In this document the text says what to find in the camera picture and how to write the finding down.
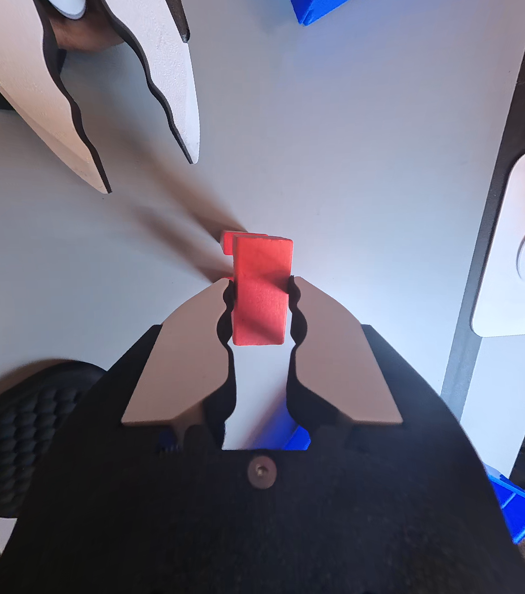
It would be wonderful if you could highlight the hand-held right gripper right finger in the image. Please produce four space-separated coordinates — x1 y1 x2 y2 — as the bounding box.
286 277 404 439

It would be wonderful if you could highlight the blue plastic bin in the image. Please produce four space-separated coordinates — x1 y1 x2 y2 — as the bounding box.
283 408 525 545
290 0 351 26

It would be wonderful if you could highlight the person's left hand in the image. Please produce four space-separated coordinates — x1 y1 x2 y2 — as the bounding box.
51 11 126 53

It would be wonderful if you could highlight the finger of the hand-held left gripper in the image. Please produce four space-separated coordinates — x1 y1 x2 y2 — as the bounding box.
99 0 201 166
0 0 113 196

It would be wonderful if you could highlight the white document stand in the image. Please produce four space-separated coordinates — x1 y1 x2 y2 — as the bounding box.
470 149 525 338

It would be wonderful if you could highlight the red wooden pillar block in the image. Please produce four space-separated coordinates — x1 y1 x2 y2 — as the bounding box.
231 233 294 347
220 230 249 257

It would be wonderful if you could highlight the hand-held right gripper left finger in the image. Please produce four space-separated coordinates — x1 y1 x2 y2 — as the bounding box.
121 278 237 448

